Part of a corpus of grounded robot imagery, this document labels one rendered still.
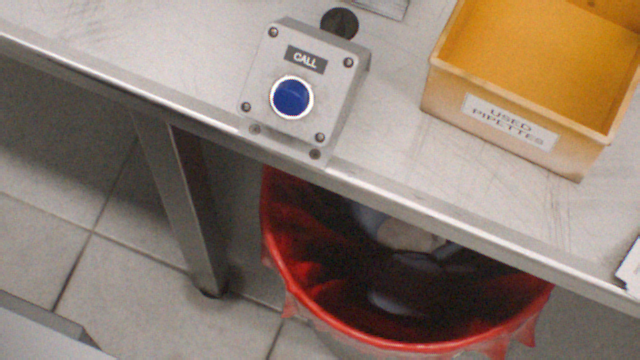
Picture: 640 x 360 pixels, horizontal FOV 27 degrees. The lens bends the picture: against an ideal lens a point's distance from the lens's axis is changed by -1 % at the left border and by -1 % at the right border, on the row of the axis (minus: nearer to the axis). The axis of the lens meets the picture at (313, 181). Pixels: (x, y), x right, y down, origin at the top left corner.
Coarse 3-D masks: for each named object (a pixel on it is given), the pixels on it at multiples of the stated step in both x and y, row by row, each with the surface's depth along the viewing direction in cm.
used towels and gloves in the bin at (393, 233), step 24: (360, 216) 163; (384, 216) 163; (360, 240) 167; (384, 240) 163; (408, 240) 162; (432, 240) 161; (360, 264) 166; (384, 264) 160; (408, 264) 160; (432, 264) 160; (456, 264) 162; (384, 288) 160; (408, 288) 160; (432, 288) 160; (456, 288) 162; (408, 312) 160
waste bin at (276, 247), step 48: (288, 192) 147; (288, 240) 141; (336, 240) 154; (288, 288) 138; (336, 288) 150; (480, 288) 154; (528, 288) 141; (336, 336) 143; (384, 336) 166; (432, 336) 157; (480, 336) 136; (528, 336) 144
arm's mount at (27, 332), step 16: (0, 320) 88; (16, 320) 88; (32, 320) 88; (0, 336) 88; (16, 336) 88; (32, 336) 88; (48, 336) 88; (64, 336) 88; (0, 352) 88; (16, 352) 88; (32, 352) 88; (48, 352) 88; (64, 352) 88; (80, 352) 88; (96, 352) 88
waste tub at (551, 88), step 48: (480, 0) 99; (528, 0) 99; (576, 0) 98; (624, 0) 95; (480, 48) 98; (528, 48) 98; (576, 48) 98; (624, 48) 98; (432, 96) 94; (480, 96) 89; (528, 96) 97; (576, 96) 97; (624, 96) 87; (528, 144) 93; (576, 144) 89
